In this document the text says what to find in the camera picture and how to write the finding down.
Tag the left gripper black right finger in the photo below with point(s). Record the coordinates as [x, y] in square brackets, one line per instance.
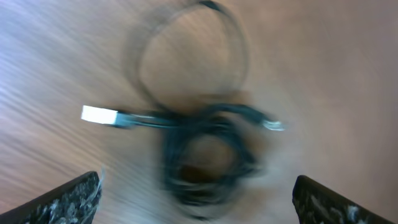
[314, 203]

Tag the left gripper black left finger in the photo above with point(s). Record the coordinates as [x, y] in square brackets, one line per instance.
[73, 202]

